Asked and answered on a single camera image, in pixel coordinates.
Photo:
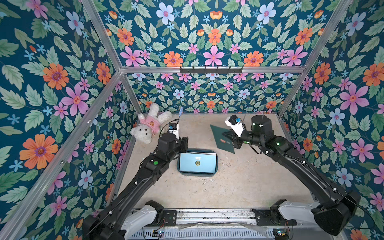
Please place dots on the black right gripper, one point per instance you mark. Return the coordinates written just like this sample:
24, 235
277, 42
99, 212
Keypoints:
235, 141

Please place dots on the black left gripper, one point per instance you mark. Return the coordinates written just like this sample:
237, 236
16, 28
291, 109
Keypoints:
183, 144

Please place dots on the dark green envelope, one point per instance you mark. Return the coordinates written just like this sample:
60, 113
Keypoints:
222, 142

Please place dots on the light blue envelope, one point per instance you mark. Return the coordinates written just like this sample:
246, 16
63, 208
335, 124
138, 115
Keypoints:
198, 163

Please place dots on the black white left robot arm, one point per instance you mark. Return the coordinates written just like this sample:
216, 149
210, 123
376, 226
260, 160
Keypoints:
109, 223

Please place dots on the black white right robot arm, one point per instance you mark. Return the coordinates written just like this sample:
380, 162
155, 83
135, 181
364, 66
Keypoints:
334, 207

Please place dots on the dark teal storage box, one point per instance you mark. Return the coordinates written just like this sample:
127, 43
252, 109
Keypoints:
198, 151

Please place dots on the white teddy bear pink shirt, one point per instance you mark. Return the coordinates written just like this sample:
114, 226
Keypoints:
150, 125

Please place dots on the left green circuit board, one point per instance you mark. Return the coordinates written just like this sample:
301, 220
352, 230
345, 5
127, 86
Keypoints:
157, 234

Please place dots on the green circuit board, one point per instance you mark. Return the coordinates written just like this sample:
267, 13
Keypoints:
280, 234
157, 234

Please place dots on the right green circuit board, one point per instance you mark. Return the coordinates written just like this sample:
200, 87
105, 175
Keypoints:
280, 234

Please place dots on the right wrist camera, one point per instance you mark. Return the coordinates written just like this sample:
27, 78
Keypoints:
235, 124

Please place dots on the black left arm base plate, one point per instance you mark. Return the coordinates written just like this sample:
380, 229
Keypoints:
166, 218

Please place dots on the metal hook rail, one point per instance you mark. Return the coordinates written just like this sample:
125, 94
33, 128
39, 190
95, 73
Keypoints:
211, 70

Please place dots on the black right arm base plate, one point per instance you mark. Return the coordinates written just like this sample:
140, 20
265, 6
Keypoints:
266, 217

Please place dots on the aluminium front rail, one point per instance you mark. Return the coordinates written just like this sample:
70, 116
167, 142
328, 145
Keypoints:
216, 224

